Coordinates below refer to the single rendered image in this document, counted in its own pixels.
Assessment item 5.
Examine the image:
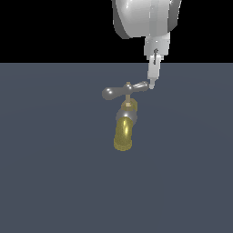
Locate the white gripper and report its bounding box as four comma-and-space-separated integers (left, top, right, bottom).
143, 31, 171, 91

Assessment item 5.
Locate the brass faucet spout body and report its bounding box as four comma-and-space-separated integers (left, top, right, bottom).
113, 94, 139, 152

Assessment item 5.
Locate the grey faucet handle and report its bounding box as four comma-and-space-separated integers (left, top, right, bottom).
101, 80, 150, 102

